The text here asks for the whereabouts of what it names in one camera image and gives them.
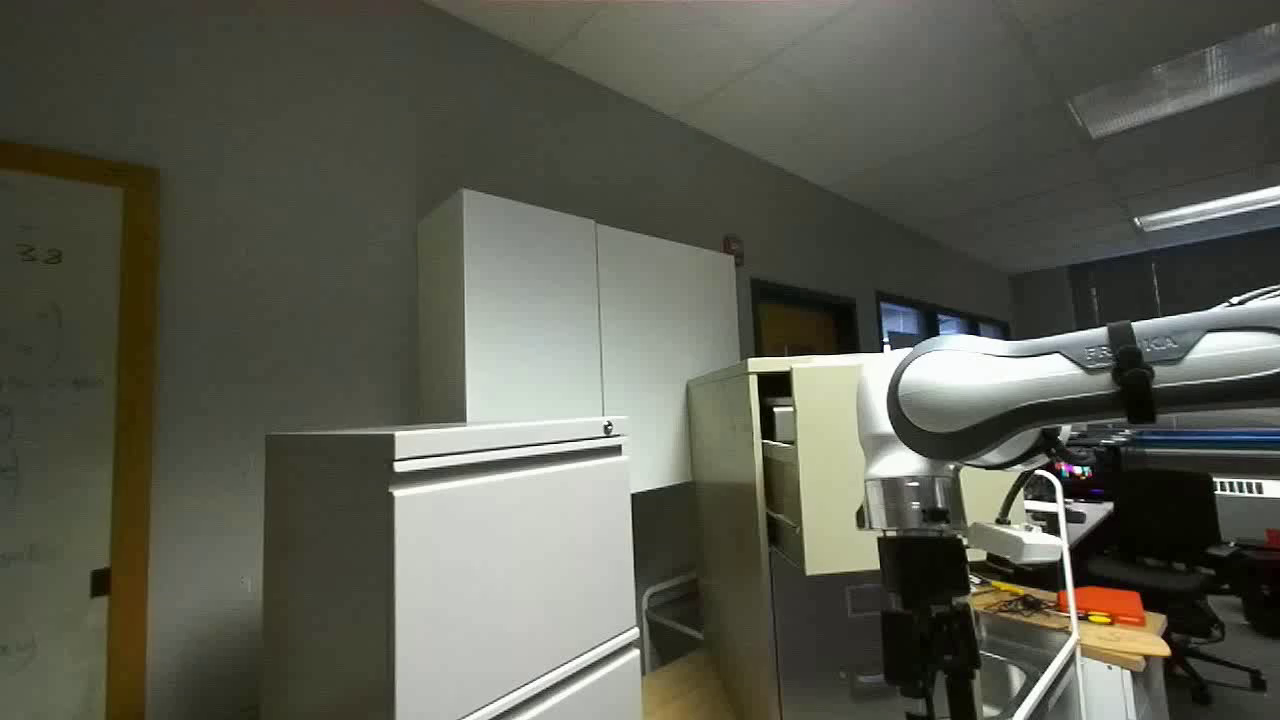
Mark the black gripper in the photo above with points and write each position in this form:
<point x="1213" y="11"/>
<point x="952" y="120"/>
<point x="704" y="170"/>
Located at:
<point x="920" y="601"/>

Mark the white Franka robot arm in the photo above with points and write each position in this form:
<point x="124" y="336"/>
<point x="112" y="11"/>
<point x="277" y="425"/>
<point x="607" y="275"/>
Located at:
<point x="1012" y="380"/>

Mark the beige filing cabinet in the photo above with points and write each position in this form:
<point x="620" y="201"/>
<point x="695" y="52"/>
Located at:
<point x="727" y="532"/>

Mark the white lateral filing cabinet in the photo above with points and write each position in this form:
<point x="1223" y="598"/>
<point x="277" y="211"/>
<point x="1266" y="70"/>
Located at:
<point x="506" y="575"/>

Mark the tall white storage cabinet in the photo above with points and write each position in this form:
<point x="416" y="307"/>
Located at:
<point x="572" y="320"/>

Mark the wooden workbench top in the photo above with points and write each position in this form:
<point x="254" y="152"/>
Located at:
<point x="1122" y="643"/>

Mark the computer monitor with colourful screen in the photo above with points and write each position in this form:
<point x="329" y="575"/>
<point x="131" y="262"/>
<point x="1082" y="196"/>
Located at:
<point x="1082" y="470"/>

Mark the grey metal tube rack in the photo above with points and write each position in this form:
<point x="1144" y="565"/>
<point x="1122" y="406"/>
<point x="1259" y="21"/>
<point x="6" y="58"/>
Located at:
<point x="670" y="612"/>

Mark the black office chair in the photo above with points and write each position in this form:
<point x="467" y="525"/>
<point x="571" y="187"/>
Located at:
<point x="1175" y="532"/>

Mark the dark interior window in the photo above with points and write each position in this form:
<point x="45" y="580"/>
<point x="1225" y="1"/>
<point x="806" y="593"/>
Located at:
<point x="932" y="320"/>

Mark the dark wooden door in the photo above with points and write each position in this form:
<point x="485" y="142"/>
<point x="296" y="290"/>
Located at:
<point x="803" y="327"/>

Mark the narrow ceiling light strip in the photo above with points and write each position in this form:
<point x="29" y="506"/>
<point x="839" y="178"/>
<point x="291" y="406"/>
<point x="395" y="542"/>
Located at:
<point x="1205" y="211"/>

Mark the large ceiling light panel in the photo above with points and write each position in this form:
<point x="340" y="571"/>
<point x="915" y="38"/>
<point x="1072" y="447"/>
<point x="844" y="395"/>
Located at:
<point x="1175" y="80"/>

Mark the wood framed whiteboard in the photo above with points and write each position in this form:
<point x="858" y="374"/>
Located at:
<point x="62" y="441"/>

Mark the white metal tube frame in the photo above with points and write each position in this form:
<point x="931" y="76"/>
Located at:
<point x="1067" y="586"/>

